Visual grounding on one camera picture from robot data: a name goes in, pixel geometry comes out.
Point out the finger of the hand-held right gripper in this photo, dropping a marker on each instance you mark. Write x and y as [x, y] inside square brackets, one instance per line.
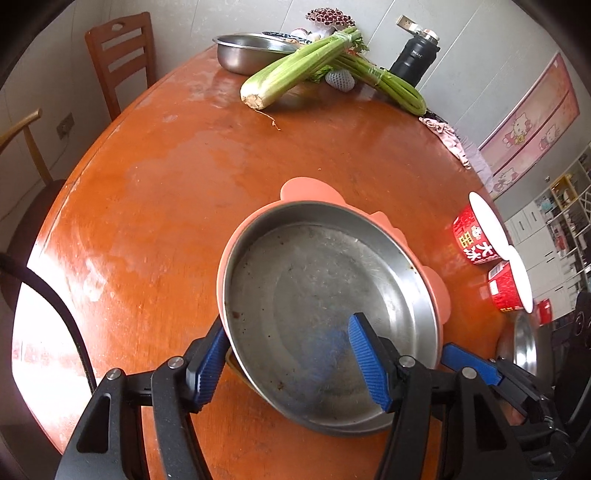
[475, 362]

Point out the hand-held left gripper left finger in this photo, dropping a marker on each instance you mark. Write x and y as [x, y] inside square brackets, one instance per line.
[210, 369]

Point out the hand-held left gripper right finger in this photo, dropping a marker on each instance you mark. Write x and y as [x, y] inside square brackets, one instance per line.
[369, 364]

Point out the large steel bowl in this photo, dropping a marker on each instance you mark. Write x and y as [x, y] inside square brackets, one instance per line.
[521, 341]

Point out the red paper bowl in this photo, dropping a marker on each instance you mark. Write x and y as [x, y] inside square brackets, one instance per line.
[503, 290]
[475, 235]

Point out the shallow steel plate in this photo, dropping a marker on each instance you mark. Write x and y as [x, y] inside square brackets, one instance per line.
[300, 295]

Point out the white drawer cabinet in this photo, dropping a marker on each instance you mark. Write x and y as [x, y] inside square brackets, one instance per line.
[531, 226]

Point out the pink printed garment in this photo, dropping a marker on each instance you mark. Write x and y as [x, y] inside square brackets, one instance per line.
[482, 168]

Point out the pink frilled cloth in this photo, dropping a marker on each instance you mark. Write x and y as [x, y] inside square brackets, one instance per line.
[445, 136]

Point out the pink cartoon curtain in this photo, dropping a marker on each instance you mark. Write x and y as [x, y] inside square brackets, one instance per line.
[531, 134]

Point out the light wooden armchair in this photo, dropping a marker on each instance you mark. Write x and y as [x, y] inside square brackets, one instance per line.
[34, 152]

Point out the dark green celery bunch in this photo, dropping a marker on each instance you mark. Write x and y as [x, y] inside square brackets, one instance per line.
[392, 83]

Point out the white foam net fruit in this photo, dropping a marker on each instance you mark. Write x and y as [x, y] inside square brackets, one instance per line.
[339, 79]

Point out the green leafy vegetable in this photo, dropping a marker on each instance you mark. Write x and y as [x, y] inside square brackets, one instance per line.
[317, 76]

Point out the pale green celery bunch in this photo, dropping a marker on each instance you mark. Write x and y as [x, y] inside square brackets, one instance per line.
[295, 69]

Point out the black thermos bottle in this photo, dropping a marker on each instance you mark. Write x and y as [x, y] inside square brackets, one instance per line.
[411, 60]

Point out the small steel basin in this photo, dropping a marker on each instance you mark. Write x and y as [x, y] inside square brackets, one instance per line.
[244, 53]

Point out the dark red flower ornament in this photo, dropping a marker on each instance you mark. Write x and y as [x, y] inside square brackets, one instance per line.
[330, 17]

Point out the brown wooden chair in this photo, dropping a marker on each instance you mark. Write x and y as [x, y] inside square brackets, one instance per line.
[120, 27]

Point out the wall outlet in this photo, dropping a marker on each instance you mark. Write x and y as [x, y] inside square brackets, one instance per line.
[64, 125]

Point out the wall socket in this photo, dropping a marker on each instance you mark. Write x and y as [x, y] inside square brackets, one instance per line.
[406, 21]

